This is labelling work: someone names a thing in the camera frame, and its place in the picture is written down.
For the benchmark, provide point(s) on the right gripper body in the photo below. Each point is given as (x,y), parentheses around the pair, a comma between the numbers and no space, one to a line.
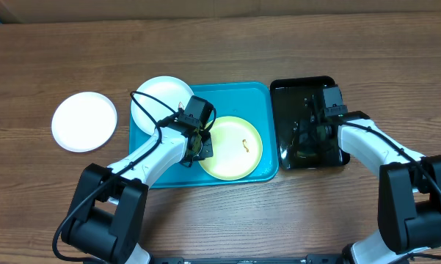
(313,142)

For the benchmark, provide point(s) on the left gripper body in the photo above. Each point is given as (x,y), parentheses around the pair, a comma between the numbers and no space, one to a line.
(206,149)

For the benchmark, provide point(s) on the yellow green sponge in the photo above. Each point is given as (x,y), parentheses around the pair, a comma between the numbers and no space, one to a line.
(305,153)

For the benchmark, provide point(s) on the yellow plate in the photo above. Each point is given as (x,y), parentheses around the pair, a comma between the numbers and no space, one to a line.
(237,149)

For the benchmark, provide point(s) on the white plate with stain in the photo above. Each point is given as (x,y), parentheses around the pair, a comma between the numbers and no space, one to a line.
(84,122)

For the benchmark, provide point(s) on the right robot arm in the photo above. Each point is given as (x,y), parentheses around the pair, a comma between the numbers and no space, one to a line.
(409,199)

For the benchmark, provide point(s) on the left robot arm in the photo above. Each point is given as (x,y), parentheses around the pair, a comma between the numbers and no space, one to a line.
(105,216)

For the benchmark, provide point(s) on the black water tray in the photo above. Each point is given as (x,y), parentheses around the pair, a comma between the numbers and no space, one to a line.
(287,100)

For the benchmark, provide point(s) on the teal serving tray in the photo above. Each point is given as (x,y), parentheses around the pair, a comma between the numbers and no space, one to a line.
(248,100)

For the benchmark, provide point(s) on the white plate upper left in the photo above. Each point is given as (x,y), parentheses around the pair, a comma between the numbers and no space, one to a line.
(163,95)

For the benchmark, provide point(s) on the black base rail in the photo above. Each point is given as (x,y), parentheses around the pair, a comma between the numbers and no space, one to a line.
(309,259)

